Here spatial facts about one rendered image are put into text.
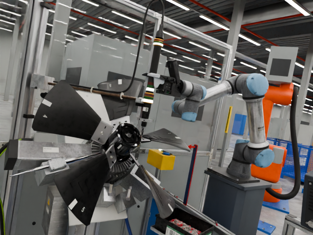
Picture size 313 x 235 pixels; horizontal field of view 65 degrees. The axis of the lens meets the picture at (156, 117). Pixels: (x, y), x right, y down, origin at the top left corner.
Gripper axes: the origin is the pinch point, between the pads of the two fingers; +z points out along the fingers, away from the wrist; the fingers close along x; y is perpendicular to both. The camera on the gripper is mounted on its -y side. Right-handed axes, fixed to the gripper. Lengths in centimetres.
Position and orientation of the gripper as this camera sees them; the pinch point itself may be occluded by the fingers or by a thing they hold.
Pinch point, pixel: (147, 73)
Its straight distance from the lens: 110.4
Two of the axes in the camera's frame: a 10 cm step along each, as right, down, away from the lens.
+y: -1.9, 9.8, 0.5
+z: -8.1, -1.3, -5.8
